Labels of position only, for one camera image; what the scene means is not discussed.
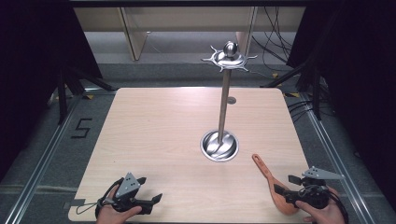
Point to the grey round table grommet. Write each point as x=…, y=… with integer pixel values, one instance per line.
x=231, y=100

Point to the black metal stand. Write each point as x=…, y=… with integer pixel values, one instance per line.
x=317, y=93
x=62, y=99

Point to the metal utensil rack with hooks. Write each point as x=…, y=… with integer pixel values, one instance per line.
x=223, y=105

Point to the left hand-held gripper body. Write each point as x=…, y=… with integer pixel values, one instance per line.
x=127, y=186

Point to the aluminium floor rail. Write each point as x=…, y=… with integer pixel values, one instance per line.
x=336, y=161
x=40, y=165

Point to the orange-brown wooden spoon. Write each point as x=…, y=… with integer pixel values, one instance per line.
x=280, y=199

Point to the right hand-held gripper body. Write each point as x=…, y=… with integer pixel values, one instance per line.
x=314, y=194

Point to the person's left hand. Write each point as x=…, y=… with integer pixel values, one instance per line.
x=109, y=216

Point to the light wooden desk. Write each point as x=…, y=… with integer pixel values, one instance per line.
x=134, y=40

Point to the dark curtain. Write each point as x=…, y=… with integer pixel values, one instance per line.
x=31, y=62
x=367, y=77

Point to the person's right hand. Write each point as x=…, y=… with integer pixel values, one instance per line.
x=325, y=216

